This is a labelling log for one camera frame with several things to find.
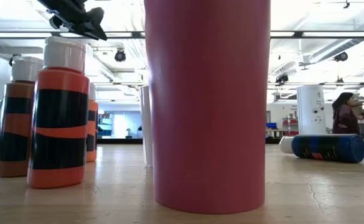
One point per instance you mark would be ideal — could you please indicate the red shelf unit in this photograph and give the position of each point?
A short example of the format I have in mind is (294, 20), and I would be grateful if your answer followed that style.
(290, 126)

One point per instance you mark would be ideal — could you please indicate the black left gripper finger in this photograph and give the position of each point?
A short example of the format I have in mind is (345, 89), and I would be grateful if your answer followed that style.
(91, 26)
(57, 23)

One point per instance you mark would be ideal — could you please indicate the coral red paint bottle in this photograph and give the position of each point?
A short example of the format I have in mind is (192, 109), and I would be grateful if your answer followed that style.
(58, 81)

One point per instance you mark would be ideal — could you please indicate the pink plastic cup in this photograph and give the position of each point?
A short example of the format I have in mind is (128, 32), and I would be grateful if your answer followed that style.
(206, 109)

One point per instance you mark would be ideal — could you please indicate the white round pillar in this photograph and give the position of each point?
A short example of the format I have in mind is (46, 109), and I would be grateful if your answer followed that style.
(309, 99)

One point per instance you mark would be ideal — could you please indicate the black overhead frame bar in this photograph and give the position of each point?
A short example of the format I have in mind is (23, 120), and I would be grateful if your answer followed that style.
(324, 34)

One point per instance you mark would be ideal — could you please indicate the blue paint bottle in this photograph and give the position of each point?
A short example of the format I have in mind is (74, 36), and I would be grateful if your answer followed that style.
(331, 146)

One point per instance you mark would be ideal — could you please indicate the black ceiling camera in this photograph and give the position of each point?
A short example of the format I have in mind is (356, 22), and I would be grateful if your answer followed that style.
(282, 78)
(340, 56)
(119, 55)

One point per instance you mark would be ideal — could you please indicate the person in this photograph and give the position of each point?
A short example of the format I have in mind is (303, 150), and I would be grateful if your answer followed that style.
(343, 119)

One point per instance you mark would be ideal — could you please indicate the terracotta paint bottle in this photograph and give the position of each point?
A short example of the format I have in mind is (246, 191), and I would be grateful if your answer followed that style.
(16, 90)

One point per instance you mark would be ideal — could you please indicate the black aluminium table frame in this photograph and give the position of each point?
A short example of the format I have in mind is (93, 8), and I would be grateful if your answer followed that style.
(119, 141)

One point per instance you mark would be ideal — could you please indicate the orange paint bottle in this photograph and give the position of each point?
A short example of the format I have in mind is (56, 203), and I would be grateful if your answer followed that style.
(92, 105)

